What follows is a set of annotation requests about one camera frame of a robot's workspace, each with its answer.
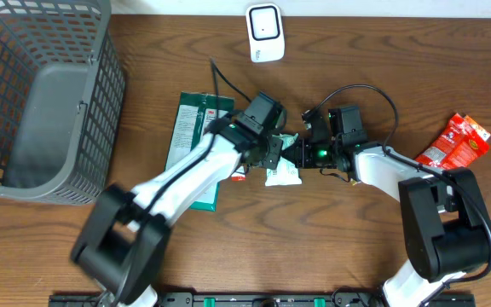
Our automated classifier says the red chocolate bar wrapper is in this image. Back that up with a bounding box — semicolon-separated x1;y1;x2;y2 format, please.
231;166;246;182

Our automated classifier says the mint wet wipes pack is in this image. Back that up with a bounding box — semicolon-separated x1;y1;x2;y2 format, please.
265;134;302;187

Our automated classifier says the green white 3M package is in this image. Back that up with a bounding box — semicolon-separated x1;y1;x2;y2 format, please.
165;92;234;211

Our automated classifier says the red snack bag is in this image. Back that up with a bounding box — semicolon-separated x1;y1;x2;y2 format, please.
415;113;491;170

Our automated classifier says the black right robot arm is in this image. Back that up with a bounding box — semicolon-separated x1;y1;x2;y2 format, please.
282;106;491;306

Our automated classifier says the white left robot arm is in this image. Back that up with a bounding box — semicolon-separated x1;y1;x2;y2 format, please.
70;93;286;306

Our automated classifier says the white barcode scanner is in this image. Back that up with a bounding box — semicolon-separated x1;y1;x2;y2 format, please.
245;3;285;63

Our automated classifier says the grey plastic mesh basket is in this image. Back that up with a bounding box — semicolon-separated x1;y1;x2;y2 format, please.
0;0;125;205

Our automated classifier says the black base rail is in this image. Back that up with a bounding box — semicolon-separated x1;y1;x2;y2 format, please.
48;291;477;307

